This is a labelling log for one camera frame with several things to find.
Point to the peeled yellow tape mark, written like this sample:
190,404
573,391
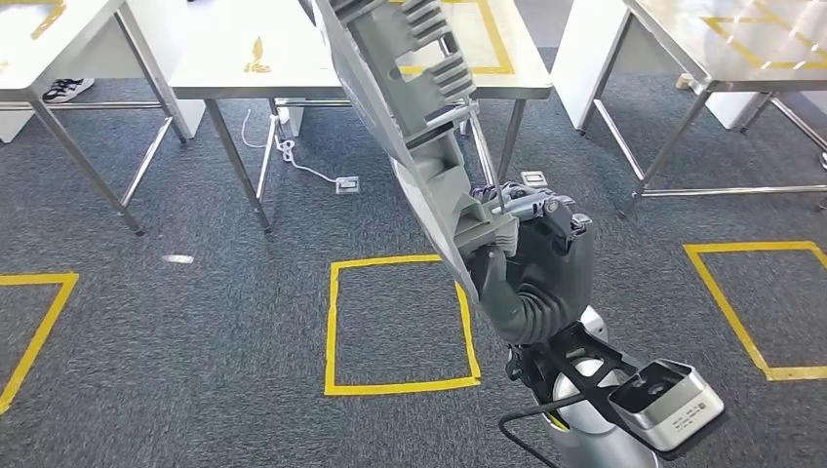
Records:
257,58

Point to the person's shoe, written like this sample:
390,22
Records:
68,90

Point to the yellow floor tape square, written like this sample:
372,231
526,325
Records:
333,323
749,247

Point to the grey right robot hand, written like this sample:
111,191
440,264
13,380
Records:
555,258

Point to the metal floor socket plate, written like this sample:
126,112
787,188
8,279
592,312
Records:
347,185
534,179

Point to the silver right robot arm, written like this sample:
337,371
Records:
588,446

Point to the white floor sticker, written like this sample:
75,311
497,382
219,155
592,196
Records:
177,259

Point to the silver plastic wheel hubcap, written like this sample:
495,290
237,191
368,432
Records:
426,161

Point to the yellow table tape outline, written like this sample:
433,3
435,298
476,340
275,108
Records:
733,42
496,39
48,19

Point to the white panel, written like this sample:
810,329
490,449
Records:
588,58
155,64

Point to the steel workbench table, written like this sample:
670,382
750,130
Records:
291,45
672,39
39,45

